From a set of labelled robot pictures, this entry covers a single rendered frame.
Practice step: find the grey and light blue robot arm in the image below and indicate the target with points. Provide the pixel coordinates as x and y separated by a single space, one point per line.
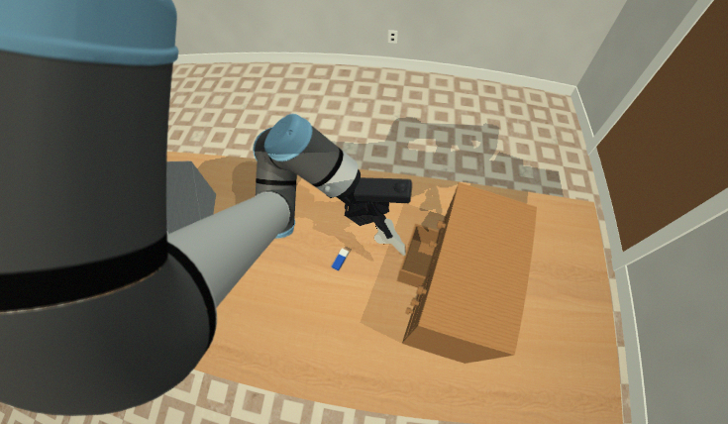
84 105

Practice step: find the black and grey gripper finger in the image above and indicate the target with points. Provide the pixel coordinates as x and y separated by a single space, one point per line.
386 233

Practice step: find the blue and white eraser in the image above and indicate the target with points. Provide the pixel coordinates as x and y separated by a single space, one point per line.
340 259

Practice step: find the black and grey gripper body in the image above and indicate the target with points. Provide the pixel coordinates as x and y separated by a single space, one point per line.
360 211

